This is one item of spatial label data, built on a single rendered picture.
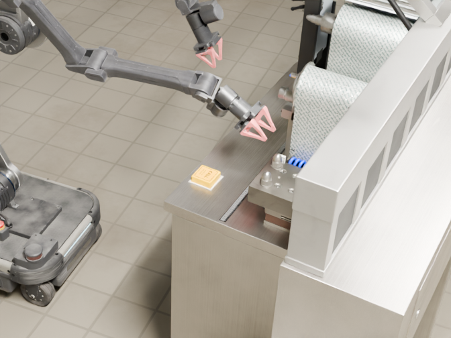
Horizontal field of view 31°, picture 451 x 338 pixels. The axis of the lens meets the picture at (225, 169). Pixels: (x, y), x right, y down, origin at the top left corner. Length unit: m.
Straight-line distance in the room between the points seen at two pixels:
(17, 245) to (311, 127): 1.45
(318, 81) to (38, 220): 1.52
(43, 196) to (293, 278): 2.16
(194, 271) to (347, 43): 0.87
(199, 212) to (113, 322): 1.01
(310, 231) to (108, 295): 2.06
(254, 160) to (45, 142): 1.83
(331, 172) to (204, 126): 2.97
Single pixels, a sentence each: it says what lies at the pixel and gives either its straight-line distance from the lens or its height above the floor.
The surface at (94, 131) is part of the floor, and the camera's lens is 4.39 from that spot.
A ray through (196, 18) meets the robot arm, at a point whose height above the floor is 1.21.
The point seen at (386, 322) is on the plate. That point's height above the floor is 1.40.
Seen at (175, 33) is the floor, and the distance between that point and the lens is 5.27.
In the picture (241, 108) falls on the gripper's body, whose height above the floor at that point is 1.16.
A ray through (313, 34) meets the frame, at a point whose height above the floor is 1.27.
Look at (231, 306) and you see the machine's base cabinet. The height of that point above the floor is 0.57.
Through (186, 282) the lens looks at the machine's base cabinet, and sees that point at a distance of 2.73.
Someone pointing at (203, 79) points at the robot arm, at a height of 1.22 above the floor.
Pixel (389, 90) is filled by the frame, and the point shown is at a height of 1.65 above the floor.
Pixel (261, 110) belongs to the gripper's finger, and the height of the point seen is 1.14.
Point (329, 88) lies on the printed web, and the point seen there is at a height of 1.30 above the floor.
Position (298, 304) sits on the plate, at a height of 1.36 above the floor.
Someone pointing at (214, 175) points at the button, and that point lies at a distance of 2.61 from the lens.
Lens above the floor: 2.56
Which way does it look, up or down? 38 degrees down
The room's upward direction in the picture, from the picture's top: 4 degrees clockwise
